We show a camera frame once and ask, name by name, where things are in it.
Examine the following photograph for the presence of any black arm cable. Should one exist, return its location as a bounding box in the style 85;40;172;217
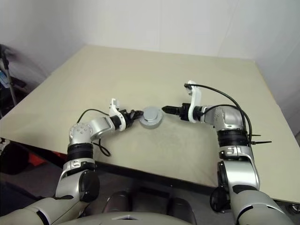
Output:
76;108;111;157
184;81;272;146

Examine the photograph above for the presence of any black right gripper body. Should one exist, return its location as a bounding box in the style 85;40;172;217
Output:
179;102;191;121

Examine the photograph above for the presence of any black bag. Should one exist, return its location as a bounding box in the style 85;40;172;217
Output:
0;142;31;176

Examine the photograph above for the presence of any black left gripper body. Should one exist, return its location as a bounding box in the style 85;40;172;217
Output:
119;108;134;128

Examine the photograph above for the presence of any dark rounded shape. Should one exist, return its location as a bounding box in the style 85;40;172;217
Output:
104;191;131;223
168;197;197;223

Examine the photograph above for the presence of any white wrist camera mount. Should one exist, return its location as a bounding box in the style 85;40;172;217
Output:
108;97;127;131
185;80;203;124

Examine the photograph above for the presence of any grey robot torso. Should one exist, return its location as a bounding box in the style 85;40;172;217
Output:
56;211;197;225

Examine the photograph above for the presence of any red object on floor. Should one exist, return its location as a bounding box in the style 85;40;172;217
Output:
28;151;68;170

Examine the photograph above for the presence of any black table frame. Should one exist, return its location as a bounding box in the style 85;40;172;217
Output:
93;161;220;196

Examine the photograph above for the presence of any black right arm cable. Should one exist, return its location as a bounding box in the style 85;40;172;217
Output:
184;81;272;146

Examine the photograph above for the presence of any metal stand with black parts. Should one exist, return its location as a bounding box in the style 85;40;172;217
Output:
0;44;28;107

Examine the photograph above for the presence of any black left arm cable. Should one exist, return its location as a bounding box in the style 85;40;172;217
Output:
76;108;111;157

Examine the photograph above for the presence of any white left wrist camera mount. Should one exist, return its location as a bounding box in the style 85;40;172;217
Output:
108;97;127;131

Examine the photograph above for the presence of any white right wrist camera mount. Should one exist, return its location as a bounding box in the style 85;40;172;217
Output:
185;80;203;124

